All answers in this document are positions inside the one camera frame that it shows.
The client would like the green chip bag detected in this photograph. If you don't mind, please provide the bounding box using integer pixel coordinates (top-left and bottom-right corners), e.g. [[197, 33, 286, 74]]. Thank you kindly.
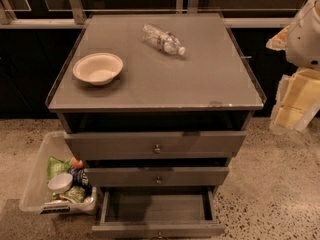
[[51, 186, 86, 204]]

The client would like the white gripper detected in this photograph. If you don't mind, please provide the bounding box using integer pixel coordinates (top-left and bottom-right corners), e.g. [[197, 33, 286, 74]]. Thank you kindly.
[[266, 0, 320, 134]]

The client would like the green snack bag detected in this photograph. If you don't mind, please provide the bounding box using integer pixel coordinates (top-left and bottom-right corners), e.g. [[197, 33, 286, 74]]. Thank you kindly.
[[47, 156, 72, 181]]

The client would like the clear plastic water bottle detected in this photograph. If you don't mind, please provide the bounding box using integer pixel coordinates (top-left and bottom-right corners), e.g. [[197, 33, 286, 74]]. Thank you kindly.
[[142, 24, 186, 56]]

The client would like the grey drawer cabinet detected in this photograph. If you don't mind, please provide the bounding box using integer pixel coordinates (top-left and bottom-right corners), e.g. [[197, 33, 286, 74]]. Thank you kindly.
[[45, 12, 267, 240]]

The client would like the grey middle drawer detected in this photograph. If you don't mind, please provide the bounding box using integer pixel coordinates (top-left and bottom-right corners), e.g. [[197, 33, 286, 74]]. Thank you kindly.
[[85, 167, 229, 187]]

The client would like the small white cup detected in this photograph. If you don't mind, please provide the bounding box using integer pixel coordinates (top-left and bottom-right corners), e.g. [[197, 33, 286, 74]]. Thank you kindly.
[[48, 173, 73, 193]]

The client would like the metal window frame rail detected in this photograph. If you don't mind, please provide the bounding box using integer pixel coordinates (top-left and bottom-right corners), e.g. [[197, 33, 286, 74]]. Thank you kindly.
[[1, 0, 308, 29]]

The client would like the clear plastic bin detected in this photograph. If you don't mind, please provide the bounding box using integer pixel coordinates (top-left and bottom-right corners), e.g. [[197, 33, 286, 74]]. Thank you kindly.
[[19, 131, 97, 215]]

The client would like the white paper bowl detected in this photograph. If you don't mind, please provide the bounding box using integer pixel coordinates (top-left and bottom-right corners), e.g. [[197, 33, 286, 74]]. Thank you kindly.
[[73, 53, 123, 86]]

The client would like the grey drawer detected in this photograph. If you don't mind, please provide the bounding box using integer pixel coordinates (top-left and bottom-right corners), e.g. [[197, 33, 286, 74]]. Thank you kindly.
[[64, 131, 246, 161], [92, 187, 225, 240], [85, 167, 229, 187]]

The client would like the grey bottom drawer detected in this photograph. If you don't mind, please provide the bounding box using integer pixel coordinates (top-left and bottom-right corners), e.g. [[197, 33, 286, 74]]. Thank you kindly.
[[92, 187, 225, 240]]

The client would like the grey top drawer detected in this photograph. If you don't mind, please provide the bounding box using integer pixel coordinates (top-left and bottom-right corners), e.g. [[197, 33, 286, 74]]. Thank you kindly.
[[64, 131, 246, 161]]

